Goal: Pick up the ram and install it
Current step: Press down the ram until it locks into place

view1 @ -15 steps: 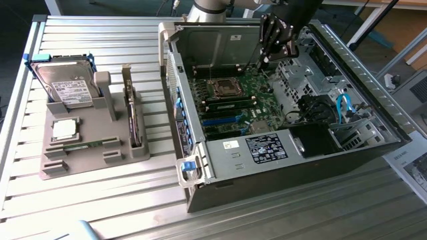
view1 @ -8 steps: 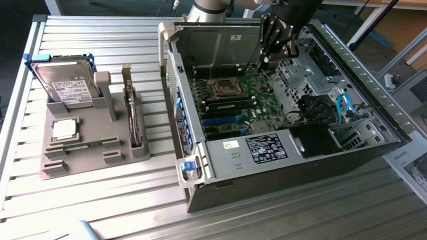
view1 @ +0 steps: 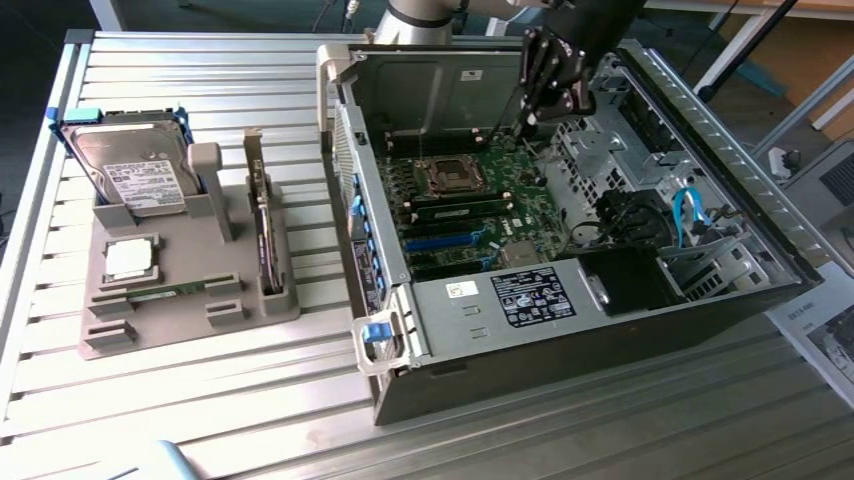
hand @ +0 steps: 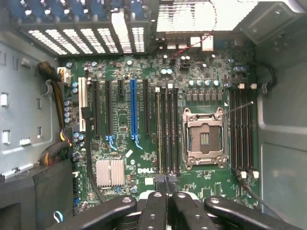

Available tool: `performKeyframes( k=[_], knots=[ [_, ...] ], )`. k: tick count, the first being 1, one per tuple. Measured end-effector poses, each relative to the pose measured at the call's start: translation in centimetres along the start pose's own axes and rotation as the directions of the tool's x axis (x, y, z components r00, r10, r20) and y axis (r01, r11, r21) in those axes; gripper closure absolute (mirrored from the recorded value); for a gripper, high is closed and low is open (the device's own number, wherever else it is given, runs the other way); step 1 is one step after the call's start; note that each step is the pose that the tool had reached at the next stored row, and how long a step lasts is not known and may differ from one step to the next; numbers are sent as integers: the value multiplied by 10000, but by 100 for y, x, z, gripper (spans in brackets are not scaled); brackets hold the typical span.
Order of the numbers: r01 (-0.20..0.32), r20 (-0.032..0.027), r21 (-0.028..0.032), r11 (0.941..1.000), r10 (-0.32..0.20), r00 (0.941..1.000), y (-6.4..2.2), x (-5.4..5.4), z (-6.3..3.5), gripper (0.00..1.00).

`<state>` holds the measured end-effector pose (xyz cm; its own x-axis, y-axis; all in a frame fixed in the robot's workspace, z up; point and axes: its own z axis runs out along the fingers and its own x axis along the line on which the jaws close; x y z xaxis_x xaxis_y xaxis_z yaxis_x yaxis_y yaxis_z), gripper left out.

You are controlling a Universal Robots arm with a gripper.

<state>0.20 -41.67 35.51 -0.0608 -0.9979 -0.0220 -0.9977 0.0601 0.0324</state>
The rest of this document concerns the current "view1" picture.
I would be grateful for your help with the silver chipset heatsink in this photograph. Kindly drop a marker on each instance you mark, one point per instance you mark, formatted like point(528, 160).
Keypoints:
point(520, 255)

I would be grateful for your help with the black RAM stick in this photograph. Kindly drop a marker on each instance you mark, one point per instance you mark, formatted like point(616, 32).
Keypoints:
point(460, 210)

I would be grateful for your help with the blue disk carrier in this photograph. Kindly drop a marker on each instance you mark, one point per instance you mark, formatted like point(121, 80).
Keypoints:
point(83, 117)

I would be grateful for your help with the grey box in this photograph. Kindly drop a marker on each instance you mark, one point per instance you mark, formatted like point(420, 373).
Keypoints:
point(827, 200)

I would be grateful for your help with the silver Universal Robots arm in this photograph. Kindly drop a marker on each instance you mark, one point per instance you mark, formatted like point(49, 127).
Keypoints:
point(414, 17)

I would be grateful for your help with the graphics card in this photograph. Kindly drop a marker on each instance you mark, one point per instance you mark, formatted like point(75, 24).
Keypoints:
point(263, 220)

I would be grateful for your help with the CPU socket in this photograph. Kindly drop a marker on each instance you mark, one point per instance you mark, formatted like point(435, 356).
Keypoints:
point(446, 175)

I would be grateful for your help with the black stand leg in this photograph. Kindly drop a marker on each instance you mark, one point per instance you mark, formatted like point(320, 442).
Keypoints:
point(750, 45)

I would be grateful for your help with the open black PC case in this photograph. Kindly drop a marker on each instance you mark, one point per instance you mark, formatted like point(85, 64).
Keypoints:
point(507, 380)

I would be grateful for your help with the grey parts rack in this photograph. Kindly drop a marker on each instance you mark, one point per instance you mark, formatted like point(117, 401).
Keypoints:
point(180, 320)

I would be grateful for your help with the grey power supply unit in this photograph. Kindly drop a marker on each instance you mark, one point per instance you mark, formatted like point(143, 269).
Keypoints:
point(467, 320)

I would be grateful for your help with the black fan shroud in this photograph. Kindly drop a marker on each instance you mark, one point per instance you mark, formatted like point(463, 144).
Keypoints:
point(623, 282)

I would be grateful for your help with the blue case latch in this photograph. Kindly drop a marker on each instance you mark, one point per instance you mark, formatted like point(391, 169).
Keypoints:
point(375, 332)

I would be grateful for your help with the silver hard disk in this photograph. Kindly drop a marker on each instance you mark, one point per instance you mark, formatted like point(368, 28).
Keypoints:
point(136, 165)

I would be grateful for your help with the green RAM stick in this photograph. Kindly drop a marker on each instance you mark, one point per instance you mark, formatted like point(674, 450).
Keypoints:
point(167, 292)

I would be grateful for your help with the printed paper sheet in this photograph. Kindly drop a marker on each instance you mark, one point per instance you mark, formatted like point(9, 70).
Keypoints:
point(821, 340)

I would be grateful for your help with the light blue object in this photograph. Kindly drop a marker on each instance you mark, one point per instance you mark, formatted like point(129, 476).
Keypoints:
point(160, 462)

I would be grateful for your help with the blue expansion slot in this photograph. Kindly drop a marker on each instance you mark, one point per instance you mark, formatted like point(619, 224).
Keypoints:
point(443, 241)

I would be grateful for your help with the silver CPU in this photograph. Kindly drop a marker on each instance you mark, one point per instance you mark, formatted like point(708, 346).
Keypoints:
point(129, 259)

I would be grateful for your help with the metal disk bay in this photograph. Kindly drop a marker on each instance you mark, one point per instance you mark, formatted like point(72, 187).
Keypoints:
point(721, 265)

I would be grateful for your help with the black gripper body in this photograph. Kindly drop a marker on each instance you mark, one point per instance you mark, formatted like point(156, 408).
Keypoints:
point(596, 22)

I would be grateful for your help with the white power adapter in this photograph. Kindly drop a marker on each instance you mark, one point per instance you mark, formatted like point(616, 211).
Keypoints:
point(782, 161)

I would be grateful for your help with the green motherboard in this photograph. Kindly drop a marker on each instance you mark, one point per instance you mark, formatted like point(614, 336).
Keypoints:
point(527, 200)

